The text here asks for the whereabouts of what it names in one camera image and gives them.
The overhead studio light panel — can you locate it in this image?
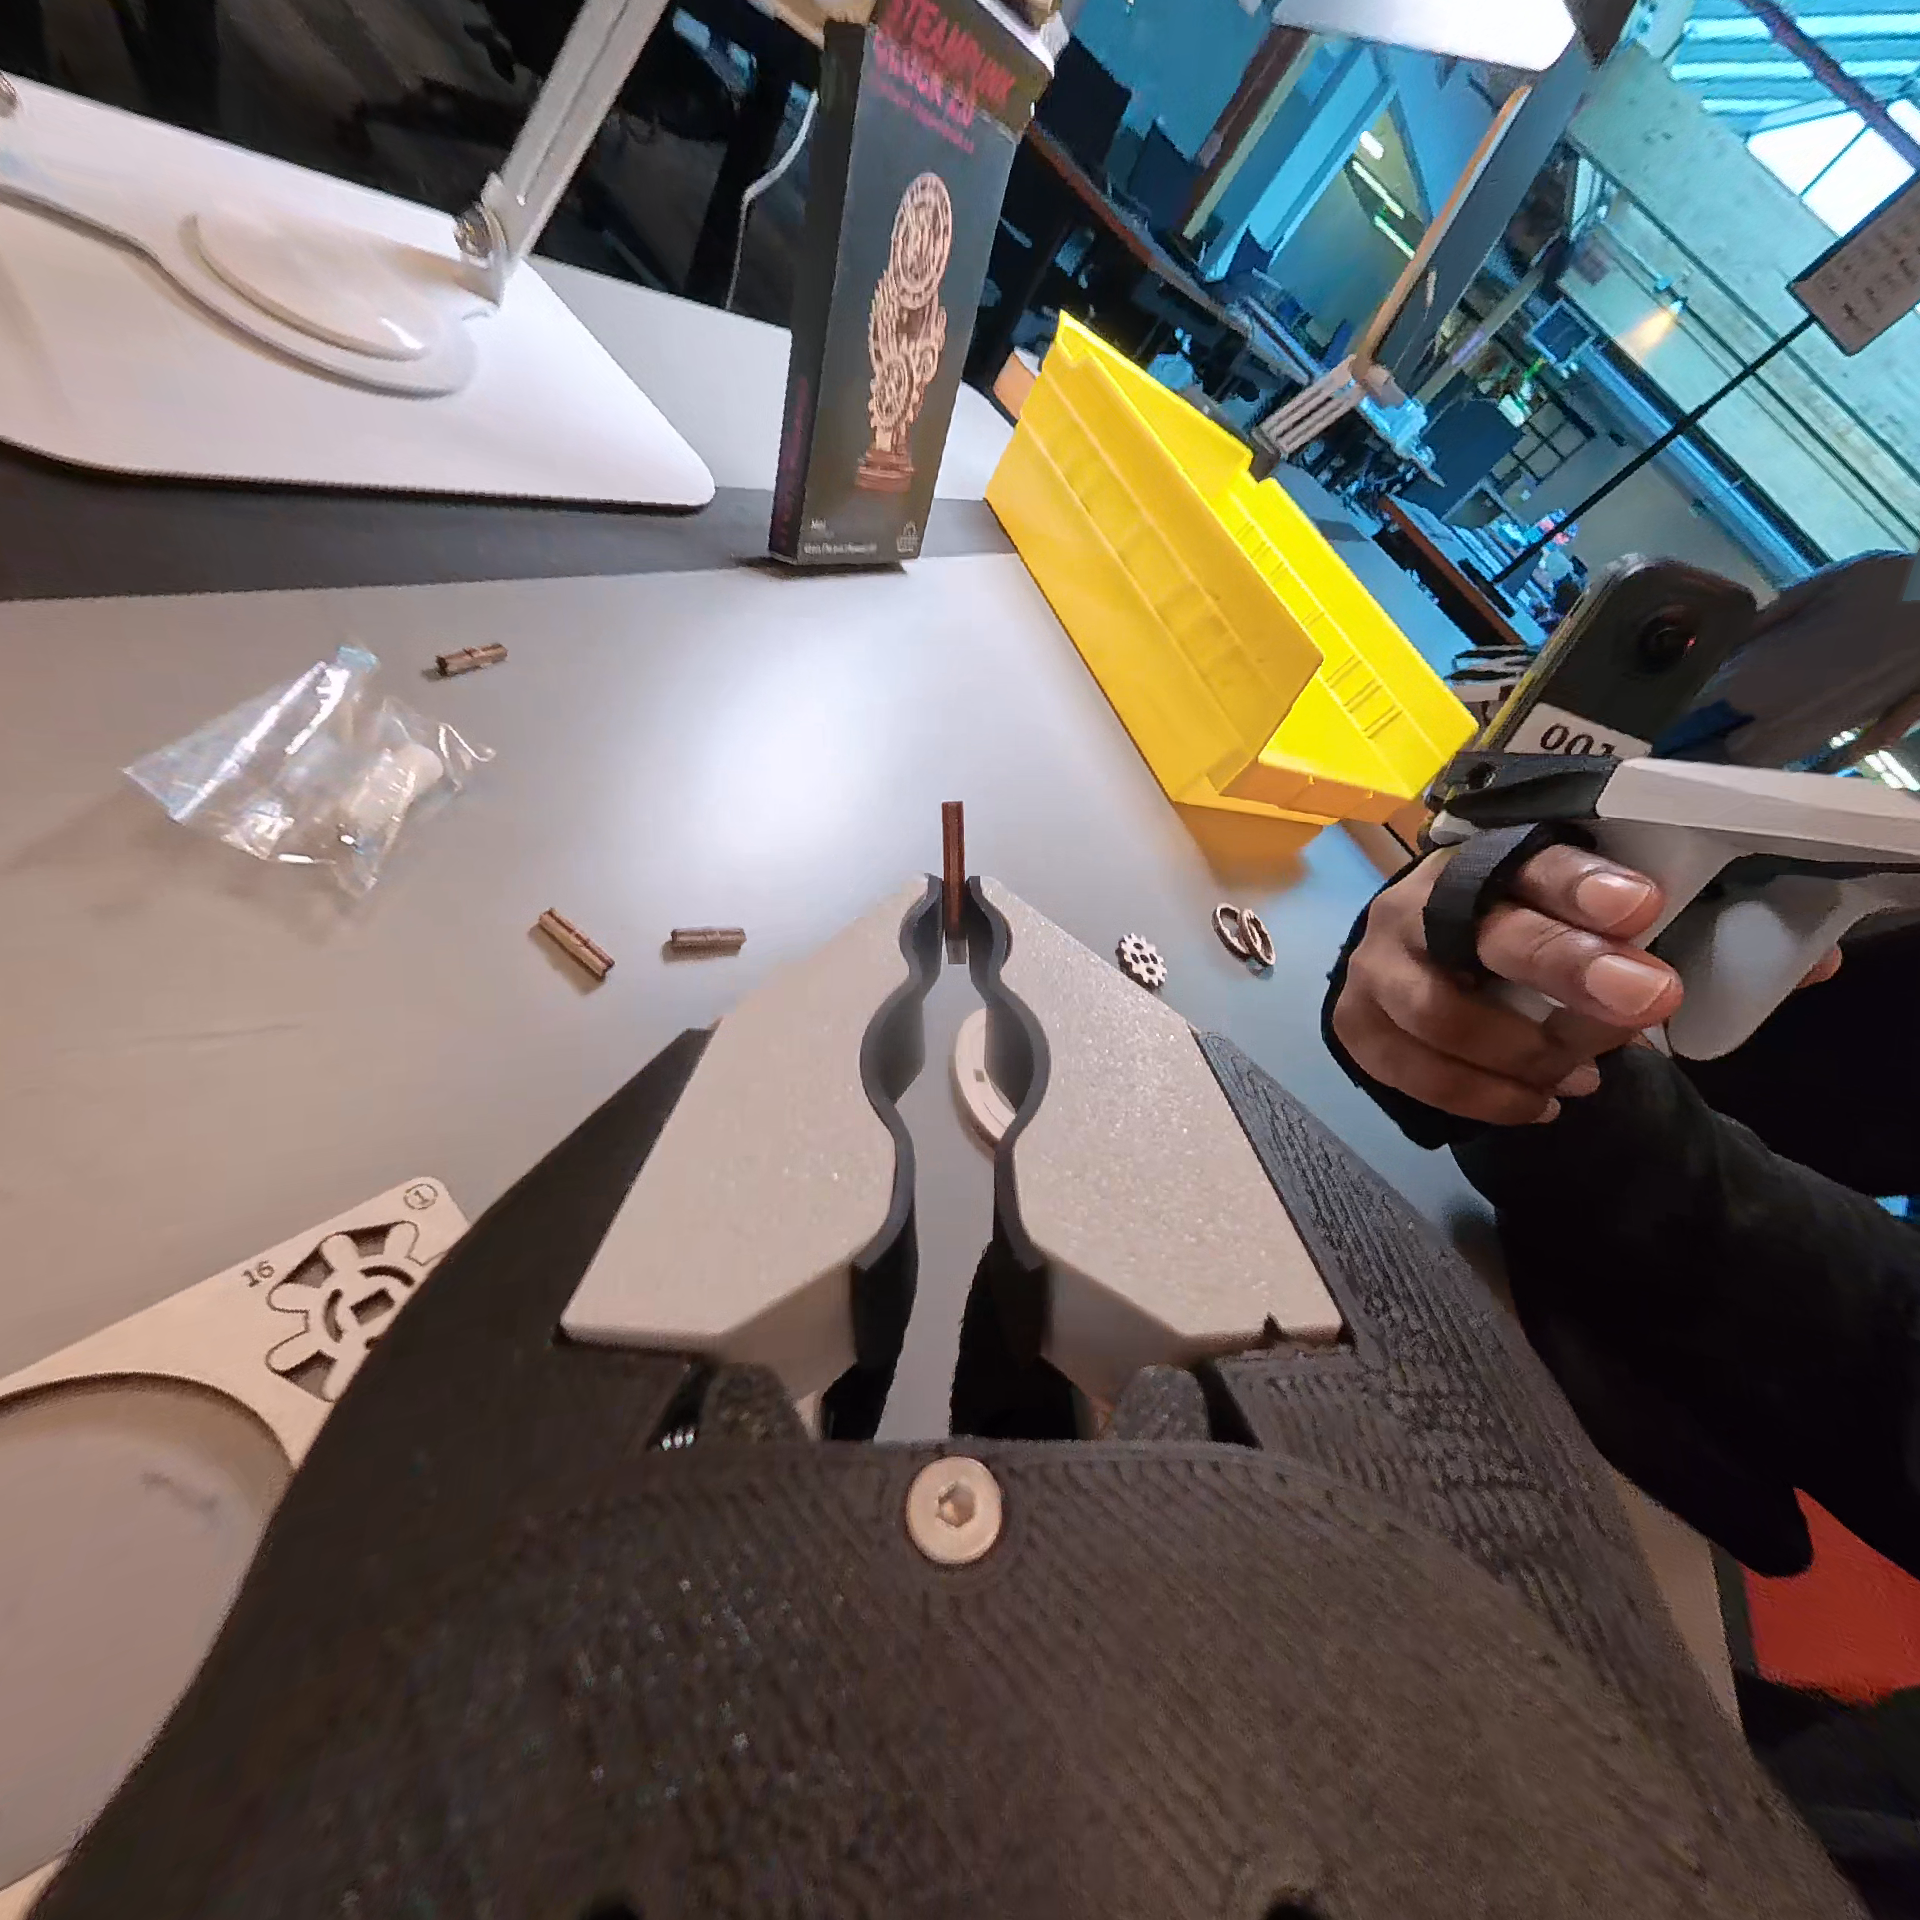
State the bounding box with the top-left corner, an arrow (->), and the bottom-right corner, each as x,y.
1274,0 -> 1593,72

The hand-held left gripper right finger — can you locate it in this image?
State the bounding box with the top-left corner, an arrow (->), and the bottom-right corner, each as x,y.
971,879 -> 1344,1407

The yellow plastic bin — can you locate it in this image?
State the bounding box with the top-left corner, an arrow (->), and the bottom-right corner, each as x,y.
983,310 -> 1478,827

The clear plastic parts bag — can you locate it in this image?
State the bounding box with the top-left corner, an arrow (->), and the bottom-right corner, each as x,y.
124,644 -> 495,898

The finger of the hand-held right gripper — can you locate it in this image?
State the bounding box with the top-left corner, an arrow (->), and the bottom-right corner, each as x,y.
1593,755 -> 1920,879

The person's right forearm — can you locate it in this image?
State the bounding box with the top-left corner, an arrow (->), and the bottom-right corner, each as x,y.
1320,958 -> 1920,1578

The wooden gear puzzle sheet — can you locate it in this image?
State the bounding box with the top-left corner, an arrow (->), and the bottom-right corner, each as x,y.
0,1177 -> 470,1907

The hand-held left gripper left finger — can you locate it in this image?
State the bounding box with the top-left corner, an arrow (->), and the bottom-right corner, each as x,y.
562,877 -> 948,1420

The orange red cushion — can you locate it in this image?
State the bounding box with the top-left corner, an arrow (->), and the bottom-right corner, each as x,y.
1747,1559 -> 1920,1708

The hanging white sign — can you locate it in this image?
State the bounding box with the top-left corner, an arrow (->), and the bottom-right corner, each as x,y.
1788,191 -> 1920,358

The person's right hand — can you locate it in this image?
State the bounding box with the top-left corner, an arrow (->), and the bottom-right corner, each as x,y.
1328,842 -> 1683,1127

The black puzzle box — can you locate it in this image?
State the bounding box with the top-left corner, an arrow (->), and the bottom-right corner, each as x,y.
767,0 -> 1050,568

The monitor on pale curved stand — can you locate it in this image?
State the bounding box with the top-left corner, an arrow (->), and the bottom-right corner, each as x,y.
1252,0 -> 1595,483

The large wooden ring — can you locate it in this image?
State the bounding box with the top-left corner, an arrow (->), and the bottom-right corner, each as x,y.
951,1008 -> 1037,1152

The grey desk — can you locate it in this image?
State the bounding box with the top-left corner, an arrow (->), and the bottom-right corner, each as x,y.
0,74 -> 1742,1920

